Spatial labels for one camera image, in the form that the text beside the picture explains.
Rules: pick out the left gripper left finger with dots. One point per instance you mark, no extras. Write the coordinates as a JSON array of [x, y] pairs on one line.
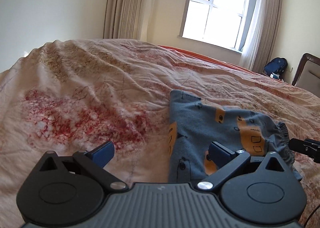
[[93, 163]]

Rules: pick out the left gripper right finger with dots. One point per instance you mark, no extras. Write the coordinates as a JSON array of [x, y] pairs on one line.
[[228, 163]]

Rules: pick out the blue patterned children's pants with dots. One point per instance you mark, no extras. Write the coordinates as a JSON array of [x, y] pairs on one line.
[[194, 126]]

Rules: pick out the pink floral bed quilt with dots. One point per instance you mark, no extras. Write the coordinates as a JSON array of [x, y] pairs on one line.
[[77, 94]]

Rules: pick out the wooden padded headboard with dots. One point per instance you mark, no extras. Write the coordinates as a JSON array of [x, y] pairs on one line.
[[307, 74]]

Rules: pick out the dark blue backpack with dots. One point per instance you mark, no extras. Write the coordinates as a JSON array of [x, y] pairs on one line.
[[276, 65]]

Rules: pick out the orange bed sheet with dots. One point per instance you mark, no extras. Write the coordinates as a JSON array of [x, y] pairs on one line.
[[206, 59]]

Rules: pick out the beige right curtain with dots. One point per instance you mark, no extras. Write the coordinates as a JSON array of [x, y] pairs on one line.
[[262, 35]]

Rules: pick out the beige curtain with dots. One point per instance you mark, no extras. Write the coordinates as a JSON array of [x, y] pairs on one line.
[[128, 19], [262, 35]]

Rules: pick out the bright window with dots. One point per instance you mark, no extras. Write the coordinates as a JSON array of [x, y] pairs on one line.
[[224, 23]]

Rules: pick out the beige left curtain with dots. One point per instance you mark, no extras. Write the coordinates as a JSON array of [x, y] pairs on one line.
[[128, 19]]

